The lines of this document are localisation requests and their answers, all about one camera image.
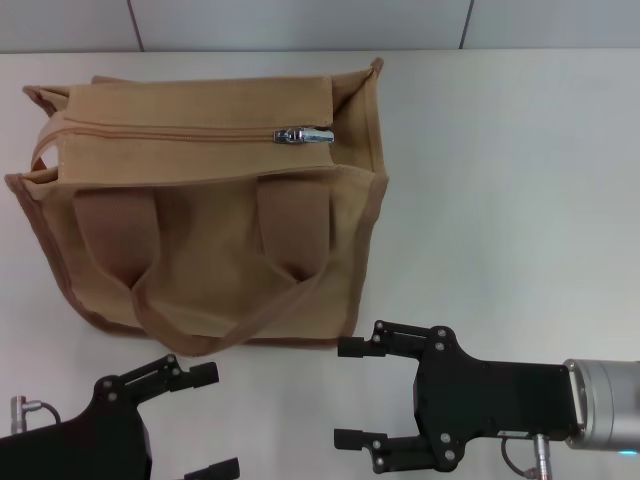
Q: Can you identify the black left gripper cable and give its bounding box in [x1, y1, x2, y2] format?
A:
[10, 394, 64, 431]

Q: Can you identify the khaki canvas food bag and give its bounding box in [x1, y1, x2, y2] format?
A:
[3, 57, 390, 357]

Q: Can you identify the silver metal zipper pull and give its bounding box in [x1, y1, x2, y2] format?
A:
[273, 124, 335, 147]

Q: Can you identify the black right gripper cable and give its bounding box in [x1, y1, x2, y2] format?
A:
[499, 433, 555, 480]

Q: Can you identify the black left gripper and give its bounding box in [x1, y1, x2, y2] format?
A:
[0, 353, 242, 480]

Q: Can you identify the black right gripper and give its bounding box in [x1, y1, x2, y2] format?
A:
[333, 319, 577, 474]

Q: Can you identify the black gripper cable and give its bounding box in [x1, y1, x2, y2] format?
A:
[499, 433, 555, 480]
[10, 394, 64, 431]

